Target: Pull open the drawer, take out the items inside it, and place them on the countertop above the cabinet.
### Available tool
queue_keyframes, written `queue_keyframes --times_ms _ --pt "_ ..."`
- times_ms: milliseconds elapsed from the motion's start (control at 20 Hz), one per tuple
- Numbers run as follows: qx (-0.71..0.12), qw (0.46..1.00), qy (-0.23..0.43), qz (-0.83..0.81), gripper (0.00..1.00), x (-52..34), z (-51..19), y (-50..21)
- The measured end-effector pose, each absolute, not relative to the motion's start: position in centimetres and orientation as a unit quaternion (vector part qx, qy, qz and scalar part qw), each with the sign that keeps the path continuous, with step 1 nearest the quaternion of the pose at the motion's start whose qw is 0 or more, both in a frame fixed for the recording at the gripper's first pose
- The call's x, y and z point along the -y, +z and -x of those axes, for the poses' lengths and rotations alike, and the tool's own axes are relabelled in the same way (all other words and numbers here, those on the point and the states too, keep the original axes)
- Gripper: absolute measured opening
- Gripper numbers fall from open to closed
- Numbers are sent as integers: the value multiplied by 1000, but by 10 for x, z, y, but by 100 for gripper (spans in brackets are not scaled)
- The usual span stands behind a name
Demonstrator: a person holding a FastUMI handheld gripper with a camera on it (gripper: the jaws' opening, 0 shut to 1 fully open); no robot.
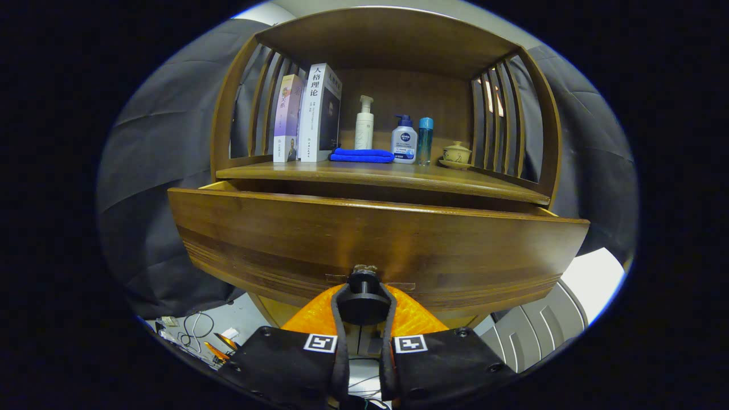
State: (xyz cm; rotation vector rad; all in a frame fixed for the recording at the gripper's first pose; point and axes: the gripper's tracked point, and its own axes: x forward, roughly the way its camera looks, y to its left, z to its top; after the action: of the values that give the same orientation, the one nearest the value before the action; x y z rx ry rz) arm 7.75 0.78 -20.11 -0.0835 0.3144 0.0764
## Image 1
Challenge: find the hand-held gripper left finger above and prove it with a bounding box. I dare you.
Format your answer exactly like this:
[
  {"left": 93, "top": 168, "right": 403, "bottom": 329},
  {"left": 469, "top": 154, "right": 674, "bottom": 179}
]
[{"left": 219, "top": 283, "right": 351, "bottom": 410}]

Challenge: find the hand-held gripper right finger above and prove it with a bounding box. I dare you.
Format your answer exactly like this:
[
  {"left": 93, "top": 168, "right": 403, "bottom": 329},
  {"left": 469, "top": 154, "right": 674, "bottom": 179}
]
[{"left": 379, "top": 283, "right": 519, "bottom": 408}]

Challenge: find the black drawer knob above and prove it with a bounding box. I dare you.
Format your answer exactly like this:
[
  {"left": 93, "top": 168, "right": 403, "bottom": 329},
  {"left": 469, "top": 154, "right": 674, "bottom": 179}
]
[{"left": 337, "top": 265, "right": 392, "bottom": 326}]

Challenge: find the wooden drawer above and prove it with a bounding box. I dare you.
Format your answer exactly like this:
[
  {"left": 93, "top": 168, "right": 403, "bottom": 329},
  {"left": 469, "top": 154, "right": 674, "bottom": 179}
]
[{"left": 167, "top": 179, "right": 591, "bottom": 314}]

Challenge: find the wooden countertop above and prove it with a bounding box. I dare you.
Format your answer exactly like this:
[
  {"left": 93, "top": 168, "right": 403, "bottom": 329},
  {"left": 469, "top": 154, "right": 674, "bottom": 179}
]
[{"left": 215, "top": 145, "right": 552, "bottom": 206}]

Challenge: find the wooden cabinet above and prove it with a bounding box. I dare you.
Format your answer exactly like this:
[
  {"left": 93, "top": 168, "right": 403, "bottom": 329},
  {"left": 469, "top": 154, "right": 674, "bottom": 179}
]
[{"left": 210, "top": 7, "right": 563, "bottom": 328}]

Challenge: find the grey ridged panel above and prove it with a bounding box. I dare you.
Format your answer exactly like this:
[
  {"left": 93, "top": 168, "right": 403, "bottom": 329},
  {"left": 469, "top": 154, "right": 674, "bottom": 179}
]
[{"left": 478, "top": 279, "right": 590, "bottom": 374}]

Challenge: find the white board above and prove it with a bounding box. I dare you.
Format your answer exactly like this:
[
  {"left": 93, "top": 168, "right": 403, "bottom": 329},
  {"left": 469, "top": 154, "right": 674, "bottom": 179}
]
[{"left": 561, "top": 248, "right": 626, "bottom": 325}]

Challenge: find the ceramic lidded teacup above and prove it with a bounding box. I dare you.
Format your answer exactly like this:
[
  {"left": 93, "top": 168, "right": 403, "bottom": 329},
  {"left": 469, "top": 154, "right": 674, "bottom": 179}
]
[{"left": 438, "top": 141, "right": 473, "bottom": 170}]

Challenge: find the blue folded cloth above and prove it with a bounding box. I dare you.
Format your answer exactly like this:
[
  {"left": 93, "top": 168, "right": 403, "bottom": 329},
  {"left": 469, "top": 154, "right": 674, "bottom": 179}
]
[{"left": 329, "top": 148, "right": 395, "bottom": 164}]

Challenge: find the teal bottle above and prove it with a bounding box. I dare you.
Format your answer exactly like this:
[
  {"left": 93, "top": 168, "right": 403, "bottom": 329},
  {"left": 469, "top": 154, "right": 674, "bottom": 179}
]
[{"left": 417, "top": 117, "right": 434, "bottom": 166}]

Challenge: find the white bottle with blue cap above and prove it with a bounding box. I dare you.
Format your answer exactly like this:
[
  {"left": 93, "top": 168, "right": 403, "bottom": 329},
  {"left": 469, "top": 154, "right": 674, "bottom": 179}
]
[{"left": 391, "top": 114, "right": 419, "bottom": 165}]

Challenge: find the black backdrop cloth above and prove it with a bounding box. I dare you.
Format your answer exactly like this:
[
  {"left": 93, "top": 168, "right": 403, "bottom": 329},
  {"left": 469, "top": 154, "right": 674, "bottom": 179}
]
[{"left": 96, "top": 18, "right": 638, "bottom": 319}]

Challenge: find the purple book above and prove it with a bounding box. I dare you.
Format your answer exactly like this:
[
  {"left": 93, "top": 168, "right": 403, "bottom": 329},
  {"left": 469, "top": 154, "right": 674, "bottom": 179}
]
[{"left": 273, "top": 74, "right": 305, "bottom": 163}]

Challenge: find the white pump bottle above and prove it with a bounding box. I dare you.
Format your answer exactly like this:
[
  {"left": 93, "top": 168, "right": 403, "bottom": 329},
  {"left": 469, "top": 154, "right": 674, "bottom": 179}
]
[{"left": 354, "top": 95, "right": 375, "bottom": 150}]

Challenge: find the white book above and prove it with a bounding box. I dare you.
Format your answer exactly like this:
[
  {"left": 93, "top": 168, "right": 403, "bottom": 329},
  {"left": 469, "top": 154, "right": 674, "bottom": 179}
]
[{"left": 299, "top": 63, "right": 343, "bottom": 163}]

